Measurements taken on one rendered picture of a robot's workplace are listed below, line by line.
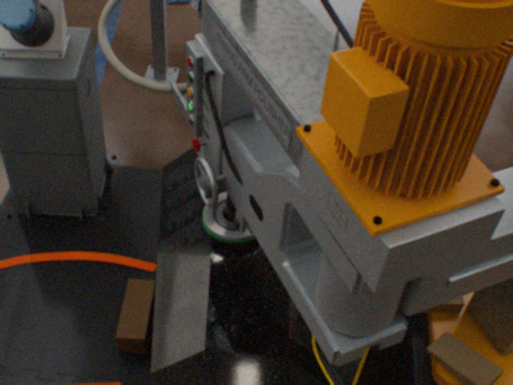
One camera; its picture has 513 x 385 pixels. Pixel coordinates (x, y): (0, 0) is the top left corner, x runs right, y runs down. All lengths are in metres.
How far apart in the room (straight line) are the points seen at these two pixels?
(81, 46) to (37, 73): 0.25
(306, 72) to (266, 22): 0.21
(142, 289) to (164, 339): 0.80
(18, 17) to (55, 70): 0.30
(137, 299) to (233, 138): 1.32
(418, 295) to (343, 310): 0.17
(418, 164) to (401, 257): 0.17
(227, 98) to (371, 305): 0.66
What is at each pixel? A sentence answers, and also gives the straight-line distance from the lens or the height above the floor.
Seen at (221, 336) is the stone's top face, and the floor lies 0.80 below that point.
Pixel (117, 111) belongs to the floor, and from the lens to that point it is 3.99.
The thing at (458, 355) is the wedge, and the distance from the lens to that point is 2.09.
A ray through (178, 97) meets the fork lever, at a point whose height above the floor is 1.10.
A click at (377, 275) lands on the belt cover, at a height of 1.60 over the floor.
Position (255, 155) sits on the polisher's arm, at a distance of 1.65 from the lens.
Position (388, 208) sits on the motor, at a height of 1.70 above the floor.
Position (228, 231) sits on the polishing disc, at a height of 0.86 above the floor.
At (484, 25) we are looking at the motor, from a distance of 0.96.
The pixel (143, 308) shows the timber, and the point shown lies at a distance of 2.85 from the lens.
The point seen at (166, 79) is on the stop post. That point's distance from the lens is 4.20.
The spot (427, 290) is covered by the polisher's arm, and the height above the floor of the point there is 1.34.
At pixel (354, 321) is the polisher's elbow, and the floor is 1.29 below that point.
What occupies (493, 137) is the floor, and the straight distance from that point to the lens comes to 4.20.
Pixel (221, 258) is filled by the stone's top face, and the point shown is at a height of 0.80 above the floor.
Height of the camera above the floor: 2.49
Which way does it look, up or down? 46 degrees down
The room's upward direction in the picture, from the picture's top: 5 degrees clockwise
